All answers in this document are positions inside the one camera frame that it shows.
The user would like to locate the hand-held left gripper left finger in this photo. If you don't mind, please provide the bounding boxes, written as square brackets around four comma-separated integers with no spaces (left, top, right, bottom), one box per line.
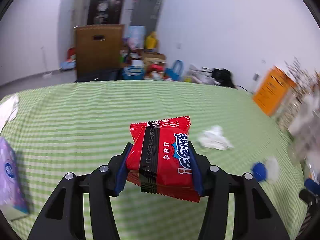
[27,142,134,240]

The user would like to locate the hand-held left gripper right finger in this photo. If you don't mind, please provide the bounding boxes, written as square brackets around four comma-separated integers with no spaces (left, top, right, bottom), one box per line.
[189,141,290,240]

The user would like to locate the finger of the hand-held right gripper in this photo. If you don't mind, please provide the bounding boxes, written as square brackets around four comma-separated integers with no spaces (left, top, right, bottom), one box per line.
[299,178,320,205]

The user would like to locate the red snack packet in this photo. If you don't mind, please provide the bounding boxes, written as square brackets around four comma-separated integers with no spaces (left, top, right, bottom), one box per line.
[125,116,202,203]

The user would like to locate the crumpled white tissue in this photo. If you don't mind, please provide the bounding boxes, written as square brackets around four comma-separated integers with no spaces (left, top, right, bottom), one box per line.
[199,126,234,151]

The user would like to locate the white tissue ball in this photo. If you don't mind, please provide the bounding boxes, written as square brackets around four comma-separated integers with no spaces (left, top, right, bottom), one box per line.
[264,157,280,183]

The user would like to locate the blue bottle cap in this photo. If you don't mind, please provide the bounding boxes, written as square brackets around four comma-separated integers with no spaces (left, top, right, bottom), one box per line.
[252,162,268,182]

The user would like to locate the clear glass jar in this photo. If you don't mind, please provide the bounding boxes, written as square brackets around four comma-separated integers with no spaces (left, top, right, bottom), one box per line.
[287,96,320,160]

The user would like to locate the green checkered tablecloth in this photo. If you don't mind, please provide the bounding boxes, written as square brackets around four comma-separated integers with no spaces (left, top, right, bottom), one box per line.
[0,80,309,240]

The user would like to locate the floral patterned vase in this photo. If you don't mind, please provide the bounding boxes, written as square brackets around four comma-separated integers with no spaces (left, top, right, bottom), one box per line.
[277,94,304,130]

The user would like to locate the blue plastic basket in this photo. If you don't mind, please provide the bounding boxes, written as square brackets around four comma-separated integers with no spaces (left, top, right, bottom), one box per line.
[122,66,145,80]

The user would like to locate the orange box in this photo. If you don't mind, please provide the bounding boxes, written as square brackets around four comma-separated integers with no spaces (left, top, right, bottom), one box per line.
[252,66,298,117]

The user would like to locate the white plastic bag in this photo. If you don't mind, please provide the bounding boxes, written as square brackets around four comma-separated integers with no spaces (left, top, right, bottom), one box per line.
[189,64,215,84]

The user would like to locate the black bag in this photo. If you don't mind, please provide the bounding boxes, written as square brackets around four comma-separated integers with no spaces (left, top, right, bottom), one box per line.
[211,68,237,88]

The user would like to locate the red packaging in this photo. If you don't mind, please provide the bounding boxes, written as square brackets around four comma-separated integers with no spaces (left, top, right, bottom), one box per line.
[146,64,167,80]

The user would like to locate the dried flower branches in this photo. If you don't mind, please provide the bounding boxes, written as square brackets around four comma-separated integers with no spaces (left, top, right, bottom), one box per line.
[285,56,320,98]

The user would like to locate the purple tissue pack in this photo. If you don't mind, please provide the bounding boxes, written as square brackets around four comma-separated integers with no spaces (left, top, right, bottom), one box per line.
[0,94,30,214]

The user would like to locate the white electric toothbrush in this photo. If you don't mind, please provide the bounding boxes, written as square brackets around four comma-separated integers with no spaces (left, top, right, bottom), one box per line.
[253,59,266,90]

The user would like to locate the open cardboard box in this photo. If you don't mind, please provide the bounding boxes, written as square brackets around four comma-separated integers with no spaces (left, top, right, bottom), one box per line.
[142,52,167,65]

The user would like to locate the red blue toy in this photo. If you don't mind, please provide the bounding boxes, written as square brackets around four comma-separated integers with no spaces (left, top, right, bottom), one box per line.
[61,47,77,71]

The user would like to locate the yellow tote bag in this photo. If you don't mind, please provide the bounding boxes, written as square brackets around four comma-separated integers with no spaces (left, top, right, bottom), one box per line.
[145,31,158,50]

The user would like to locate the blue patterned bag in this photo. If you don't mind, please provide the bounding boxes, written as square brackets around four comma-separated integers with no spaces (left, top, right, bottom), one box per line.
[127,26,146,49]

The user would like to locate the grey refrigerator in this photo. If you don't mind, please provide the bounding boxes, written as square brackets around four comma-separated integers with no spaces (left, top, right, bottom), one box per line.
[130,0,165,28]

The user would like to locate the dark door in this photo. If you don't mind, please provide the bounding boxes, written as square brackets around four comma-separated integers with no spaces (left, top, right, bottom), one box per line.
[87,0,125,25]

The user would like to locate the blue handled bag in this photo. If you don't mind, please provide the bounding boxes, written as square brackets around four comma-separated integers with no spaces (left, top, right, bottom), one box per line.
[165,60,185,82]

